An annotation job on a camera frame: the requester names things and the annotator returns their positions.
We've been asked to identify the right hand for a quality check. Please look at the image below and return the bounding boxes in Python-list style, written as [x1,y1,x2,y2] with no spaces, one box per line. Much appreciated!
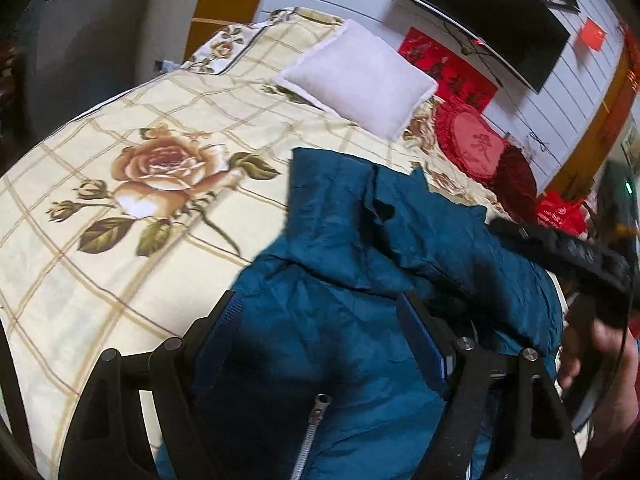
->
[558,318,639,451]

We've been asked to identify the white square pillow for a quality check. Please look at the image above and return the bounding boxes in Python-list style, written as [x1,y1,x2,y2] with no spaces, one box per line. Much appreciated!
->
[272,20,438,140]

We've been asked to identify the dark red velvet cushion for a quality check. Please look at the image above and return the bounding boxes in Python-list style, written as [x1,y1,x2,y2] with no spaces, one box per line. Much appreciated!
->
[489,145,537,224]

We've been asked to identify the red heart-shaped cushion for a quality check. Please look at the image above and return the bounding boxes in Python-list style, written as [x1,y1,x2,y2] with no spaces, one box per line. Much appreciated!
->
[435,100,508,185]

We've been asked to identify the black wall television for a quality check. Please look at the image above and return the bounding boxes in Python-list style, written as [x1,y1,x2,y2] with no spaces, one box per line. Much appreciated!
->
[411,0,570,93]

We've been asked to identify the red shopping bag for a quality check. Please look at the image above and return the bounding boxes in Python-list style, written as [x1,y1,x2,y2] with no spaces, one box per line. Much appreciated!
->
[535,190,588,240]

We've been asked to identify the grey refrigerator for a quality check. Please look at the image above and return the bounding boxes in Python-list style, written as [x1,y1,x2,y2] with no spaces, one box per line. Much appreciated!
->
[16,0,196,142]

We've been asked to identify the floral plaid bed sheet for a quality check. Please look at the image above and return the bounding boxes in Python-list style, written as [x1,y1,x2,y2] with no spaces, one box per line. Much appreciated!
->
[1,8,501,479]

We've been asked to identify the blue quilted down coat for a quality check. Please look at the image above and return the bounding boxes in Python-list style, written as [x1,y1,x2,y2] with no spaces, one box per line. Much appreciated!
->
[196,148,563,479]

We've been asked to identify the red calligraphy wall banner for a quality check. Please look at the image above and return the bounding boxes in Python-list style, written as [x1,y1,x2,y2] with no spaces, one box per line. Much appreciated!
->
[398,27,498,113]

